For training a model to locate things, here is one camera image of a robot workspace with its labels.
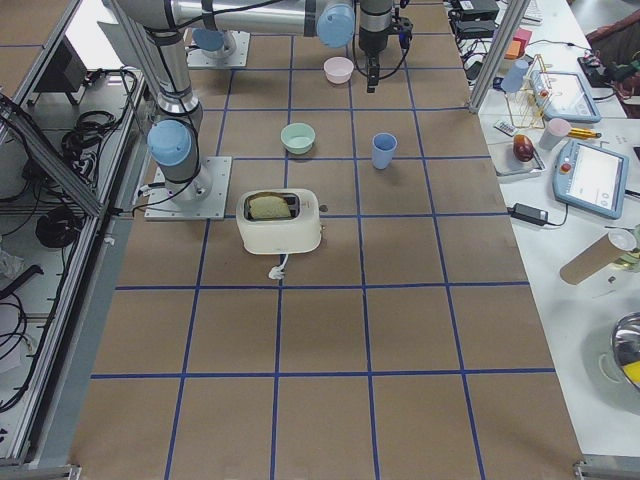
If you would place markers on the pink bowl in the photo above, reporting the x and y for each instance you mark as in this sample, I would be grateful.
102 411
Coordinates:
338 70

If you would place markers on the mango fruit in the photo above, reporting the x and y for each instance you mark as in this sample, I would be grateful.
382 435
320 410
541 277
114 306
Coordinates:
523 148

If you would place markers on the cardboard tube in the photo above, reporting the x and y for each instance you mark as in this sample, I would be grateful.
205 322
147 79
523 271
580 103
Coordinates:
598 255

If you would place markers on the teach pendant near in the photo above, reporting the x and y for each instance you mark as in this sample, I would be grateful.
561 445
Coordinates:
591 178

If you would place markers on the gold wire rack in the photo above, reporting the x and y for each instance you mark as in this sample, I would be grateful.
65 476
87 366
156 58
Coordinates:
522 109

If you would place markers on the teach pendant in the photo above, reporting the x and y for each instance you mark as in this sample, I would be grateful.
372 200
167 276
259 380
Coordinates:
564 95
591 178

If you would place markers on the remote control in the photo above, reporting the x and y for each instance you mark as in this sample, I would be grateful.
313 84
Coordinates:
506 128

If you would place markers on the bread slice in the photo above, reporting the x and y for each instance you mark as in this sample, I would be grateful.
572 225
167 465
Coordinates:
269 207

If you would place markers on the steel mixing bowl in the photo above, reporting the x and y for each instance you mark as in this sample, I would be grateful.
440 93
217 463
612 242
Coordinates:
620 363

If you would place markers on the green bowl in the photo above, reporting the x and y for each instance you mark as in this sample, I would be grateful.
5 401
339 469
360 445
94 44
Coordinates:
298 138

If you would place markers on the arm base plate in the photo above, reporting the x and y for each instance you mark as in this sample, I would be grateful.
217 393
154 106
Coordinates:
205 198
218 49

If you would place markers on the teach pendant far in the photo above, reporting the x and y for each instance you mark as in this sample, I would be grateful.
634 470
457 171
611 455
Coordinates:
564 95

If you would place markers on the aluminium frame post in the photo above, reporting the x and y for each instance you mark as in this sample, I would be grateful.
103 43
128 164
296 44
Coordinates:
510 22

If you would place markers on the clear tray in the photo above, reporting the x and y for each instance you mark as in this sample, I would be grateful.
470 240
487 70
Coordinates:
507 166

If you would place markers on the black power adapter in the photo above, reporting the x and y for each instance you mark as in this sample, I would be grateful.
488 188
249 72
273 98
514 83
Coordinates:
528 214

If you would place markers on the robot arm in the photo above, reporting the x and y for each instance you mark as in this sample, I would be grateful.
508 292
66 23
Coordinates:
365 26
173 139

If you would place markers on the pale cup on desk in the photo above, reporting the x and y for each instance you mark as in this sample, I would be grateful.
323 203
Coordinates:
555 131

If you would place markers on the blue cup on rack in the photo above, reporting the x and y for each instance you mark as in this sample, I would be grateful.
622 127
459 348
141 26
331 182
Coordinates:
514 78

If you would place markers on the blue cup right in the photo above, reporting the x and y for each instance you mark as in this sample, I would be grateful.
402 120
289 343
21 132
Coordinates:
384 146

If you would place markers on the aluminium frame rail left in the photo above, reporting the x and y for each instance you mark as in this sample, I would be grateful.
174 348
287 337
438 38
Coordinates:
48 158

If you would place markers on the white toaster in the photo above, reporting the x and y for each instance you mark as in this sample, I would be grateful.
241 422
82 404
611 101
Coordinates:
301 233

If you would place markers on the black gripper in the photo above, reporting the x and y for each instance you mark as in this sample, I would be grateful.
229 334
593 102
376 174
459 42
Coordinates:
372 42

